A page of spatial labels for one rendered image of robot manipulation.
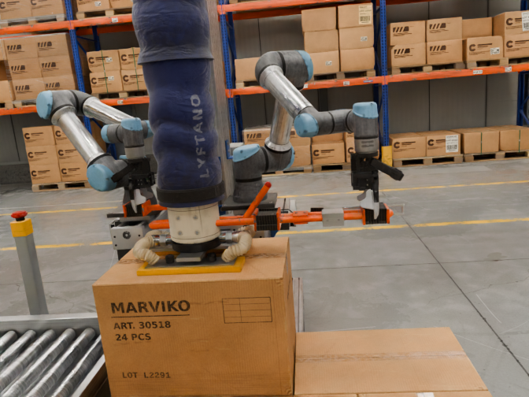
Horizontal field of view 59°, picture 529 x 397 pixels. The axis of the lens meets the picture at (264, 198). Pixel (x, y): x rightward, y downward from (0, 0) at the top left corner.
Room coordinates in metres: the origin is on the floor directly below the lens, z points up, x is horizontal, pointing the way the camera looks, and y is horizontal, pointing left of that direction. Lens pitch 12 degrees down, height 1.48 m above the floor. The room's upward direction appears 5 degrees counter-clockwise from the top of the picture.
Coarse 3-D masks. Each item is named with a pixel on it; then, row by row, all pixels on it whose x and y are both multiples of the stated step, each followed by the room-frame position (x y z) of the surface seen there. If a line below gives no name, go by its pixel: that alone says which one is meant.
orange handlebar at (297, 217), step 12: (156, 204) 1.84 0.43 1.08; (228, 216) 1.56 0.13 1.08; (240, 216) 1.55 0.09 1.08; (252, 216) 1.54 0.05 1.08; (288, 216) 1.50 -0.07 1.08; (300, 216) 1.48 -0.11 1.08; (312, 216) 1.48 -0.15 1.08; (348, 216) 1.46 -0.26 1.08; (360, 216) 1.46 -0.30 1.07; (156, 228) 1.54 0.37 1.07
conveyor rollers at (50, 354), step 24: (24, 336) 1.87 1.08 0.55; (48, 336) 1.87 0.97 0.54; (72, 336) 1.88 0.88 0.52; (0, 360) 1.69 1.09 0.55; (24, 360) 1.69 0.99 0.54; (48, 360) 1.69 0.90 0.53; (72, 360) 1.69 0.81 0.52; (0, 384) 1.53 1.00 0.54; (24, 384) 1.53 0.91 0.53; (48, 384) 1.52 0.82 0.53; (72, 384) 1.51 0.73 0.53
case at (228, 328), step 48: (288, 240) 1.68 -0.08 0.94; (96, 288) 1.39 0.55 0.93; (144, 288) 1.37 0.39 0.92; (192, 288) 1.35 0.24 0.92; (240, 288) 1.34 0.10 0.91; (288, 288) 1.50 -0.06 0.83; (144, 336) 1.37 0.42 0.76; (192, 336) 1.36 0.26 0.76; (240, 336) 1.34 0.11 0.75; (288, 336) 1.36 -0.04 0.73; (144, 384) 1.38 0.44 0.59; (192, 384) 1.36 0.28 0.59; (240, 384) 1.34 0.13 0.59; (288, 384) 1.32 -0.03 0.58
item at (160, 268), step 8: (168, 256) 1.46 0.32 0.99; (208, 256) 1.44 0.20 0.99; (144, 264) 1.49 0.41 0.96; (160, 264) 1.46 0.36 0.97; (168, 264) 1.45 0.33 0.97; (176, 264) 1.45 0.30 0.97; (184, 264) 1.44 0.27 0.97; (192, 264) 1.44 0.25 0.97; (200, 264) 1.43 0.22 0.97; (208, 264) 1.42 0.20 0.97; (216, 264) 1.42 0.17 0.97; (224, 264) 1.41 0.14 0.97; (232, 264) 1.41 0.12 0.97; (240, 264) 1.41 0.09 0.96; (136, 272) 1.43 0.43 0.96; (144, 272) 1.43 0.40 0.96; (152, 272) 1.42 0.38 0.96; (160, 272) 1.42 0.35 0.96; (168, 272) 1.42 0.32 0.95; (176, 272) 1.41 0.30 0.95; (184, 272) 1.41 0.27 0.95; (192, 272) 1.41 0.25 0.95; (200, 272) 1.41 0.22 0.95; (208, 272) 1.40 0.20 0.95; (216, 272) 1.40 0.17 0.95; (224, 272) 1.40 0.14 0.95; (232, 272) 1.39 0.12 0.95
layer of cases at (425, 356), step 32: (320, 352) 1.56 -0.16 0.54; (352, 352) 1.54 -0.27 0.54; (384, 352) 1.52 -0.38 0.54; (416, 352) 1.51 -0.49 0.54; (448, 352) 1.49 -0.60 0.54; (320, 384) 1.37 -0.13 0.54; (352, 384) 1.35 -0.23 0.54; (384, 384) 1.34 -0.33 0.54; (416, 384) 1.32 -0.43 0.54; (448, 384) 1.31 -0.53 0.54; (480, 384) 1.30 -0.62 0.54
